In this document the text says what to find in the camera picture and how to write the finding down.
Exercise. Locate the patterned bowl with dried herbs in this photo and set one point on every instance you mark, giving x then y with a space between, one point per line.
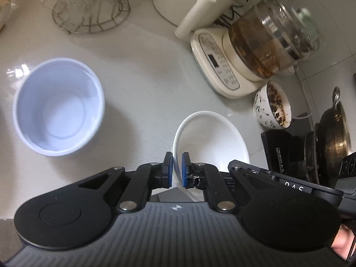
260 108

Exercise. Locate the black box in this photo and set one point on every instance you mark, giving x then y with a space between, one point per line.
278 144

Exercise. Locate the glass kettle with tea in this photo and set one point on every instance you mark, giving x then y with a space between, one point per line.
264 39

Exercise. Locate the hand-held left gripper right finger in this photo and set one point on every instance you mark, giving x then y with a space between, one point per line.
185 171

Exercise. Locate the white plastic bowl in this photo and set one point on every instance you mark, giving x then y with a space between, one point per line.
61 111

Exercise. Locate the white ceramic bowl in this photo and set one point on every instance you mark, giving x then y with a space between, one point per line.
211 144

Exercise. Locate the person's right hand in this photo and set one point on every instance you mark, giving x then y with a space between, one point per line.
340 242

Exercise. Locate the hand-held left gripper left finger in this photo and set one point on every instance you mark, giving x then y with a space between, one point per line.
168 172

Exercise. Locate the white kettle base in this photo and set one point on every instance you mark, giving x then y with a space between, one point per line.
217 61

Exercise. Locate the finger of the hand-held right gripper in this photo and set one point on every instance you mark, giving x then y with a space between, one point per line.
306 187

